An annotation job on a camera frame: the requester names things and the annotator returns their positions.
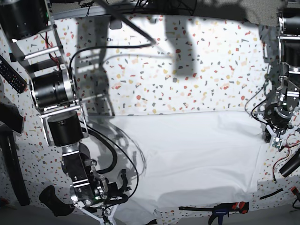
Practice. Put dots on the black table clip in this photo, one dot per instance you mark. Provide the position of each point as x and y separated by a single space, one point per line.
115 24

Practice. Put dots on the black game controller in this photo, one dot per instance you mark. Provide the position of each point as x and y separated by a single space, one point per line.
49 199

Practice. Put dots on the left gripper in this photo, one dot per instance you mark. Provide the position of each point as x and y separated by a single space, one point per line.
277 137

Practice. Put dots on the black remote control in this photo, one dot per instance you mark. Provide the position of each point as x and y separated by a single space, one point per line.
12 77

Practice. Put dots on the black flat box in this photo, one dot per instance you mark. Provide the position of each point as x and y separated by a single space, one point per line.
10 116

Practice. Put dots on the black bar clamp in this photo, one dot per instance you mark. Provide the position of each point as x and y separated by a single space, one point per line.
221 210

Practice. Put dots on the terrazzo patterned tablecloth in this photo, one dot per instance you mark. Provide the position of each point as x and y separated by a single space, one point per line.
197 65

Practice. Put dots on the black curved stand leg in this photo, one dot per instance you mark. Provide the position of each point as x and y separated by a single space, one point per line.
7 144

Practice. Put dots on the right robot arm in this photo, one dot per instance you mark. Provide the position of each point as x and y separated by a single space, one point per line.
32 36

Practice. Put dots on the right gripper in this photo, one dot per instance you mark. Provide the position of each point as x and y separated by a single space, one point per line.
101 198

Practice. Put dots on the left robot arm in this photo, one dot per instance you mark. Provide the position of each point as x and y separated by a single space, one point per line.
277 110

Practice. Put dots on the white T-shirt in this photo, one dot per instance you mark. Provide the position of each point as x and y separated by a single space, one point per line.
186 159

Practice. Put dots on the black cylinder flashlight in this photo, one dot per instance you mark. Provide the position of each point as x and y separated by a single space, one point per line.
291 165

